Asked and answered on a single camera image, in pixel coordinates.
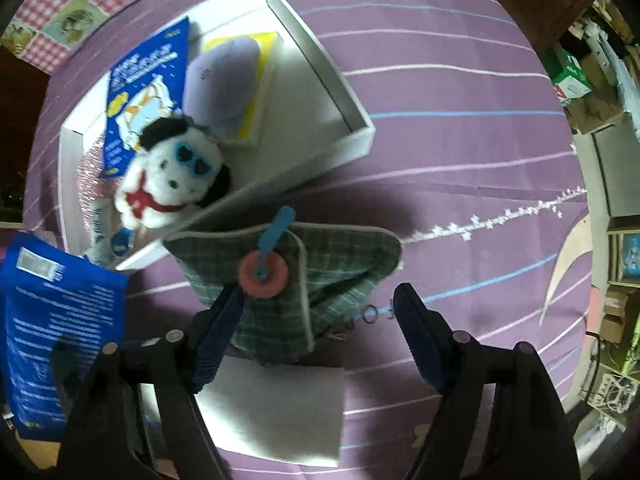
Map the green and white box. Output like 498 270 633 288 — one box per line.
547 45 594 107

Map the pink ring teether toy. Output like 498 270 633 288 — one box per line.
237 205 297 301

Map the face mask packet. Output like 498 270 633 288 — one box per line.
82 225 134 269

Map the dark blue plastic packet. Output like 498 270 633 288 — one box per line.
0 232 131 442
97 16 194 182

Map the green plaid cloth bag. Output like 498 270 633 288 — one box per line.
162 220 404 367

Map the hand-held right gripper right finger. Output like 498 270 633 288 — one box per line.
392 282 584 480

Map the white paper towel roll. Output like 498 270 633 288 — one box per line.
140 352 347 469

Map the lilac cloth pad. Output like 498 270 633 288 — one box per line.
177 37 264 134

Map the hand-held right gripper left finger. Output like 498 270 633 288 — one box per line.
57 285 247 480

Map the brown cardboard box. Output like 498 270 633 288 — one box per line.
570 95 628 136

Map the pink checkered chair cover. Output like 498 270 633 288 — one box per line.
0 0 222 74

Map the dark wooden cabinet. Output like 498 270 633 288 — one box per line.
475 0 602 52

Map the white cardboard box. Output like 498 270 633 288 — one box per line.
59 0 377 272

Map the white plush dog toy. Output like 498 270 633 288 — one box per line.
114 116 234 234

